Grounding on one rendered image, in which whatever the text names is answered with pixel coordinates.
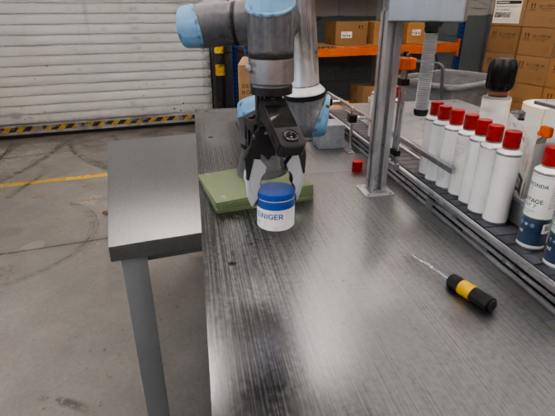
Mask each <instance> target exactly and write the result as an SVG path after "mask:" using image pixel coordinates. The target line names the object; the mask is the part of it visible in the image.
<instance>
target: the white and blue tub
mask: <svg viewBox="0 0 555 416"><path fill-rule="evenodd" d="M294 215H295V187H294V186H292V185H290V184H287V183H285V182H267V183H264V184H261V187H260V189H259V192H258V200H257V223H258V226H259V227H260V228H261V229H265V230H267V231H283V230H287V229H290V228H291V227H292V226H293V225H294Z"/></svg>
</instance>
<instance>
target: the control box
mask: <svg viewBox="0 0 555 416"><path fill-rule="evenodd" d="M469 4H470V0H389V8H388V17H387V20H388V21H392V22H454V23H463V22H465V21H466V20H467V14H468V9H469Z"/></svg>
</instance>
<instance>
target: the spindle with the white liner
mask: <svg viewBox="0 0 555 416"><path fill-rule="evenodd" d="M517 71H518V62H517V59H513V58H508V57H500V58H494V59H493V60H492V61H491V62H490V64H489V67H488V71H487V76H486V84H485V86H486V88H487V89H488V92H487V94H486V95H483V96H482V100H481V107H480V112H479V115H480V118H488V119H492V120H493V124H501V125H504V126H505V127H506V124H507V120H508V115H509V112H510V105H511V101H512V97H510V96H508V95H509V91H511V90H512V89H513V88H514V85H515V79H516V74H517Z"/></svg>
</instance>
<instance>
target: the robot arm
mask: <svg viewBox="0 0 555 416"><path fill-rule="evenodd" d="M176 28H177V33H178V38H179V39H180V41H181V43H182V44H183V46H185V47H186V48H189V49H197V48H202V49H203V50H204V49H205V48H211V47H221V46H233V45H248V58H249V65H246V66H245V70H246V71H249V82H250V83H251V84H250V94H252V95H253V96H250V97H246V98H243V99H241V100H240V101H239V102H238V104H237V111H238V115H237V118H238V121H239V129H240V143H241V154H240V160H239V165H238V175H239V177H240V178H242V179H244V180H245V185H246V192H247V197H248V199H249V203H250V205H251V206H254V205H255V204H256V202H257V200H258V192H259V189H260V187H261V185H260V181H263V180H270V179H274V178H278V177H282V176H284V175H285V174H287V171H288V172H289V174H290V177H289V180H290V182H291V184H292V186H294V187H295V201H296V200H297V199H298V198H299V195H300V193H301V188H302V184H303V179H304V173H305V167H306V151H305V146H306V140H305V138H312V137H321V136H324V135H325V134H326V132H327V128H328V120H329V112H330V95H328V94H325V88H324V87H323V86H322V85H321V84H320V82H319V63H318V45H317V25H316V6H315V0H198V2H197V4H192V3H190V4H189V5H185V6H181V7H179V8H178V10H177V12H176ZM282 96H283V97H282ZM285 158H286V159H285Z"/></svg>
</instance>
